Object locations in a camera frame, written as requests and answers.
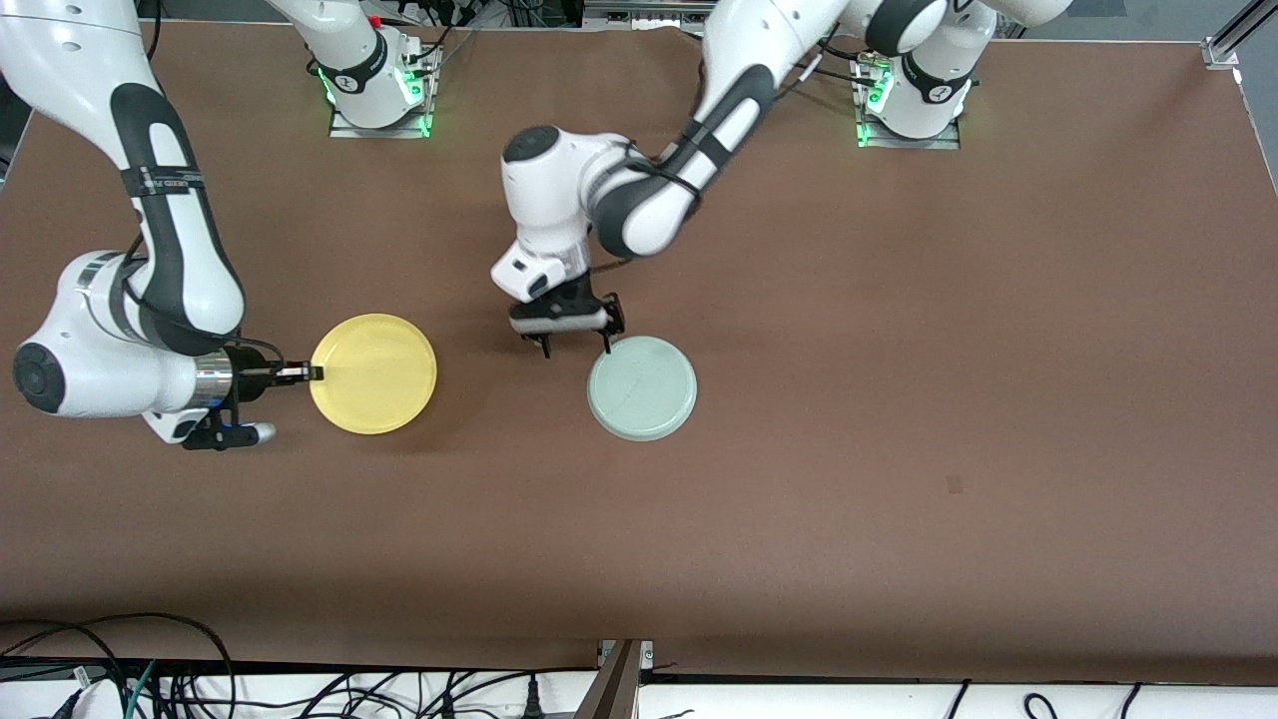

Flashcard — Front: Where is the grey metal device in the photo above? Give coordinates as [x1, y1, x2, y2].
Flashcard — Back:
[582, 0, 725, 31]

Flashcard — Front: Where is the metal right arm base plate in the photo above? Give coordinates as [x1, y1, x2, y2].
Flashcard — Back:
[327, 45, 442, 140]

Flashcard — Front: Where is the aluminium profile post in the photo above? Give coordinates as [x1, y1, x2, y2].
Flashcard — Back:
[574, 639, 645, 719]

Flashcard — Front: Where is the brown table cover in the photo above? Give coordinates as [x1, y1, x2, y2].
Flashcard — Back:
[0, 20, 1278, 686]

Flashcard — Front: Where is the pale green plate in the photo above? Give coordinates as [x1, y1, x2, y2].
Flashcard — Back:
[586, 335, 699, 442]

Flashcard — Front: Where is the green cable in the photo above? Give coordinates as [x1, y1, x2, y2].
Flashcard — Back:
[125, 659, 161, 719]

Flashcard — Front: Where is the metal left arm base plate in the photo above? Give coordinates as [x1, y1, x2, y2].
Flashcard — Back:
[854, 50, 962, 151]

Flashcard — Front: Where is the yellow plate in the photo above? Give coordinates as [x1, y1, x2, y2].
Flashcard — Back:
[309, 313, 438, 435]

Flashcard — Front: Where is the black looping cable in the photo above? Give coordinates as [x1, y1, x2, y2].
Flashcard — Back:
[0, 612, 236, 719]

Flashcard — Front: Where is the long black cable on cover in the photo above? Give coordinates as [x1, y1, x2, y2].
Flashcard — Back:
[682, 28, 885, 91]

